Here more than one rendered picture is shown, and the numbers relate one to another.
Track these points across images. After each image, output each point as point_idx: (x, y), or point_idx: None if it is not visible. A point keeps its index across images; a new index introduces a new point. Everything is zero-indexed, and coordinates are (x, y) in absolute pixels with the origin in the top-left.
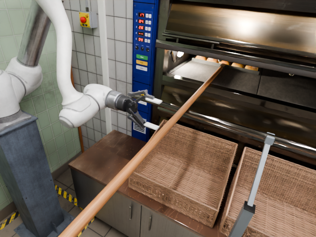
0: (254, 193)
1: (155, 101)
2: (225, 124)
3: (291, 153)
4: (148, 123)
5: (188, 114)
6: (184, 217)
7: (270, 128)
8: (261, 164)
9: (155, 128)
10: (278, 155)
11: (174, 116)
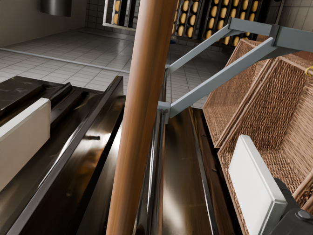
0: (249, 51)
1: (28, 108)
2: (154, 141)
3: (216, 198)
4: (250, 212)
5: (154, 210)
6: None
7: (185, 225)
8: (203, 83)
9: (239, 146)
10: (235, 217)
11: (125, 99)
